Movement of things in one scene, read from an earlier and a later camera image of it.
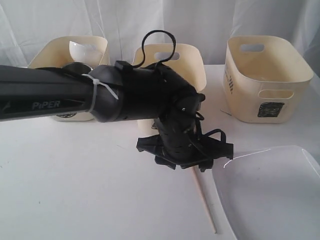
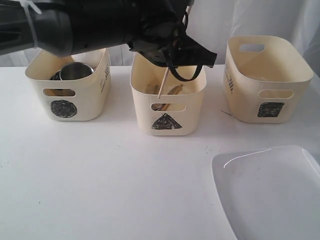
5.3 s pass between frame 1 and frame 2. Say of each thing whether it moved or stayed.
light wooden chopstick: moved
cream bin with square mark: stayed
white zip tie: moved
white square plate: stayed
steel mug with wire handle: stayed
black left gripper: moved
